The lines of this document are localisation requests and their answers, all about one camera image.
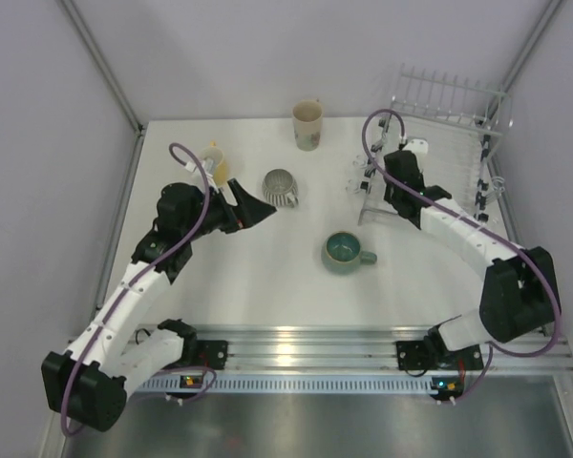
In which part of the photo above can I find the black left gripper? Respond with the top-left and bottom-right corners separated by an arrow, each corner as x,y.
181,178 -> 275,242

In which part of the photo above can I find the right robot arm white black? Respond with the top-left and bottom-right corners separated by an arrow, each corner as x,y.
383,149 -> 561,368

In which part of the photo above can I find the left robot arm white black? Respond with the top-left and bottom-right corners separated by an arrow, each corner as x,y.
41,179 -> 277,436

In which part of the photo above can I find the clear dish rack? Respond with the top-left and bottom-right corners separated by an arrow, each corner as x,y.
368,65 -> 512,234

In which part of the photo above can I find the grey striped mug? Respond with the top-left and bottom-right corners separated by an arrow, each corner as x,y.
262,169 -> 299,208

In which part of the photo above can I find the yellow mug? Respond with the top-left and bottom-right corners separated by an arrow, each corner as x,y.
200,142 -> 229,187

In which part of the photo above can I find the teal green mug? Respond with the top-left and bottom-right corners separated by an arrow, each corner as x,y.
321,231 -> 377,275

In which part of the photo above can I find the tall beige floral cup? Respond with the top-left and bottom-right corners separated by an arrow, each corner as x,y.
291,99 -> 324,152

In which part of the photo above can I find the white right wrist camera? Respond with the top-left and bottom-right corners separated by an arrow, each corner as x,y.
403,137 -> 430,158

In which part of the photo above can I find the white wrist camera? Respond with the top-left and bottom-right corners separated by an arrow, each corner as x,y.
403,137 -> 430,158
185,145 -> 223,177

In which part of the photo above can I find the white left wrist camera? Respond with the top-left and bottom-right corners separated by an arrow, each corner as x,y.
185,145 -> 223,177

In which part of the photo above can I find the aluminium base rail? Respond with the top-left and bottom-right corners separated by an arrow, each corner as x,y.
196,325 -> 573,376

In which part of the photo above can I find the right aluminium frame post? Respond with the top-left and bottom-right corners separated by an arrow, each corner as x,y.
499,0 -> 566,93

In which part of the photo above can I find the aluminium frame post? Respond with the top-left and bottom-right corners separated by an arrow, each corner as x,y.
499,0 -> 566,93
56,0 -> 143,135

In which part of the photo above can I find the perforated cable duct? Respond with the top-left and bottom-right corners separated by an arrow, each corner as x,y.
123,374 -> 440,395

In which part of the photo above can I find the left aluminium frame post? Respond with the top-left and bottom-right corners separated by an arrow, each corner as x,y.
56,0 -> 143,135

